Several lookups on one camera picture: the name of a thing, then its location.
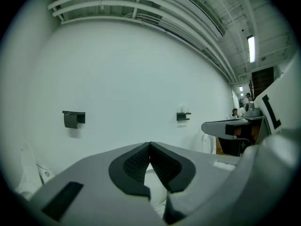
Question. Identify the grey dome camera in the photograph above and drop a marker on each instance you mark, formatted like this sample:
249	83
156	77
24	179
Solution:
252	109

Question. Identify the long ceiling lamp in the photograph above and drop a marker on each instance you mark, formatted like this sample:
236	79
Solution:
251	48

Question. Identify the white tissue roll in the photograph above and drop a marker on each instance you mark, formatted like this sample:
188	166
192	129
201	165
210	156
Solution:
184	109

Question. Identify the brown wooden panel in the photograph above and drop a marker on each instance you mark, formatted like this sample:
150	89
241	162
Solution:
263	81

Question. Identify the black wall tissue holder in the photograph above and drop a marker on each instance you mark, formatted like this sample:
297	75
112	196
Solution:
70	121
181	116

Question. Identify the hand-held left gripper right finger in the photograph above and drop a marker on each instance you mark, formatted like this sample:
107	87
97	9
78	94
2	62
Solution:
207	173

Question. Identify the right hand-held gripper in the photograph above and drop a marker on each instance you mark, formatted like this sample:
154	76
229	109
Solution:
270	163

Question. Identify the brown cardboard box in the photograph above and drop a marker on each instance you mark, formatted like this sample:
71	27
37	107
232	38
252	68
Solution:
218	147

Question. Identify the white toilet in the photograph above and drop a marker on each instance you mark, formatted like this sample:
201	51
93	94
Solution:
207	142
28	163

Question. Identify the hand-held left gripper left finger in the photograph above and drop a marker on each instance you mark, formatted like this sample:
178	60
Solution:
94	185

